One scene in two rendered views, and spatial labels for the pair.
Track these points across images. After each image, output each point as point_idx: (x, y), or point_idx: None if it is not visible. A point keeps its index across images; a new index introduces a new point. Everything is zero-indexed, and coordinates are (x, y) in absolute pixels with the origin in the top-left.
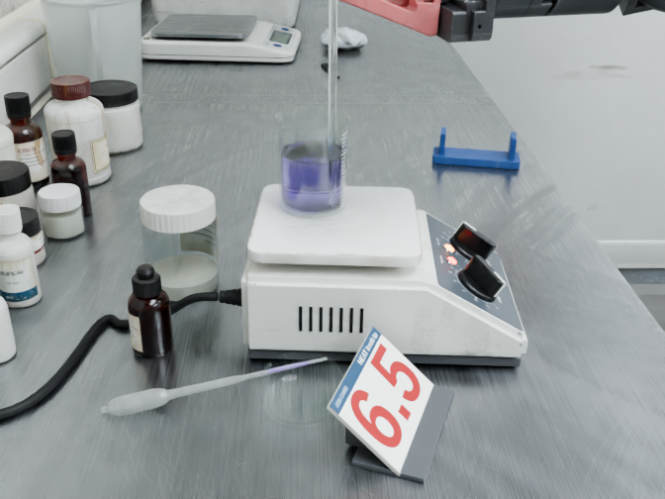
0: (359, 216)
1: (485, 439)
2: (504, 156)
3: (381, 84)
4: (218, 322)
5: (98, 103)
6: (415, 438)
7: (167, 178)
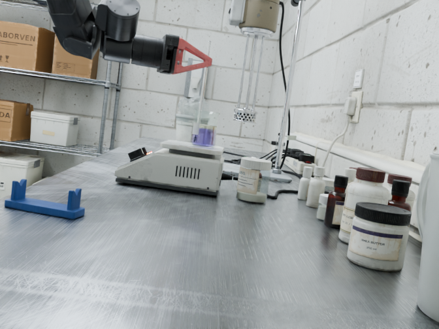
0: (185, 143)
1: None
2: (25, 199)
3: (8, 321)
4: (232, 193)
5: (351, 183)
6: None
7: (296, 234)
